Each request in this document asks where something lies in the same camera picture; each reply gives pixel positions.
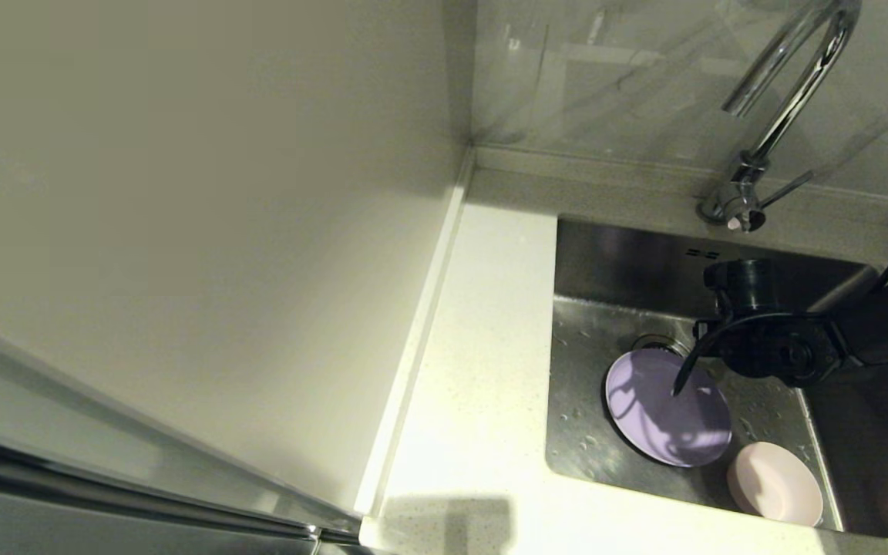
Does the lavender plastic plate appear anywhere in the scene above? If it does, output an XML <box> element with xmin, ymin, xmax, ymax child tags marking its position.
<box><xmin>604</xmin><ymin>348</ymin><xmax>733</xmax><ymax>468</ymax></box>

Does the chrome gooseneck faucet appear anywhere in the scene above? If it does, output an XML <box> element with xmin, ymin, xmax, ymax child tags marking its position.
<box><xmin>697</xmin><ymin>0</ymin><xmax>863</xmax><ymax>234</ymax></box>

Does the small pale pink cup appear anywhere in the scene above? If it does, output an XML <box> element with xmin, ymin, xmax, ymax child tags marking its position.
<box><xmin>726</xmin><ymin>441</ymin><xmax>825</xmax><ymax>527</ymax></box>

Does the stainless steel sink basin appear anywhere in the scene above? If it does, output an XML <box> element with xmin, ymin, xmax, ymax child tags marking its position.
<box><xmin>544</xmin><ymin>216</ymin><xmax>888</xmax><ymax>544</ymax></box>

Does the round metal drain strainer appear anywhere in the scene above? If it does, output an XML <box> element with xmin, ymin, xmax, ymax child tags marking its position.
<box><xmin>633</xmin><ymin>334</ymin><xmax>695</xmax><ymax>357</ymax></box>

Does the stone backsplash upstand strip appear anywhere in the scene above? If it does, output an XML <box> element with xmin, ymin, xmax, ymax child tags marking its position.
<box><xmin>472</xmin><ymin>145</ymin><xmax>888</xmax><ymax>210</ymax></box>

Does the tall beige cabinet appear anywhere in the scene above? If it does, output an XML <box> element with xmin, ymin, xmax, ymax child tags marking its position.
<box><xmin>0</xmin><ymin>0</ymin><xmax>477</xmax><ymax>555</ymax></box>

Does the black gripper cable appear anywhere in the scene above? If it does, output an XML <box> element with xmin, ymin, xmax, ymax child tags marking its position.
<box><xmin>671</xmin><ymin>241</ymin><xmax>888</xmax><ymax>398</ymax></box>

